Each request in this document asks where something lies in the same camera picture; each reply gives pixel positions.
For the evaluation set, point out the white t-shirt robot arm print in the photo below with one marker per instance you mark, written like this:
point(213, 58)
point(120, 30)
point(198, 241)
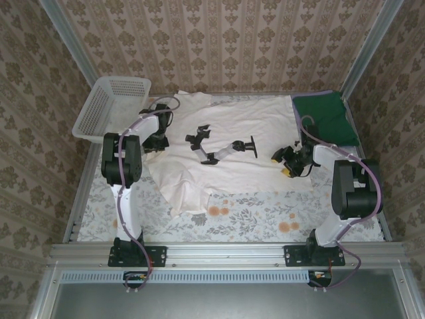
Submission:
point(232, 116)

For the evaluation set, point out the green folded t-shirt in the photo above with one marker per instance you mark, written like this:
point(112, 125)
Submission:
point(328, 113)

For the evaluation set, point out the aluminium mounting rail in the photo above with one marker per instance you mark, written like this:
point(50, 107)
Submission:
point(225, 254)

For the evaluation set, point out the white perforated plastic basket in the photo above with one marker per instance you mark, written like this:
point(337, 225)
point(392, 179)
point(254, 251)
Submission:
point(99, 106)

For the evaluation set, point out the aluminium frame post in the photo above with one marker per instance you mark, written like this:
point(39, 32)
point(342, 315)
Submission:
point(374, 36)
point(68, 38)

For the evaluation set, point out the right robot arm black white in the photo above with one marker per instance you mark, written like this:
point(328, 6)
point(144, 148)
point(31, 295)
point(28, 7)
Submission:
point(352, 192)

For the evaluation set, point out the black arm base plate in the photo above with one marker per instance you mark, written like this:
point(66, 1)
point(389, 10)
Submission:
point(156, 256)
point(293, 256)

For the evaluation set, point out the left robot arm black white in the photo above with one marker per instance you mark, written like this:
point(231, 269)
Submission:
point(126, 212)

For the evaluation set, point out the grey metal panel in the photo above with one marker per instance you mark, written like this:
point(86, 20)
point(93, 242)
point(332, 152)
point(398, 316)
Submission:
point(225, 299)

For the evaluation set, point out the floral patterned tablecloth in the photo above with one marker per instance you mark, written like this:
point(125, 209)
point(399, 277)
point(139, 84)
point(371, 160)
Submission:
point(252, 216)

